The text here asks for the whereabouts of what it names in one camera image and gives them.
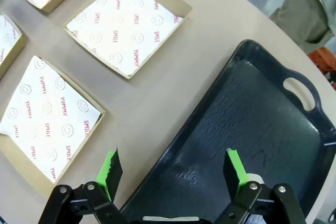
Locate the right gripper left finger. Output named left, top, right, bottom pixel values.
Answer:
left=38, top=147, right=127, bottom=224

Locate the person in cream sweatshirt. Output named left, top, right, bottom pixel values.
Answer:
left=267, top=0, right=336, bottom=53

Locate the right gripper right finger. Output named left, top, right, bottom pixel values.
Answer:
left=217, top=148, right=308, bottom=224

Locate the black handled tray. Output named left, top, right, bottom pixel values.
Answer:
left=119, top=39, right=336, bottom=224

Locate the orange stool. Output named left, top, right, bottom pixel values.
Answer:
left=307, top=47, right=336, bottom=88

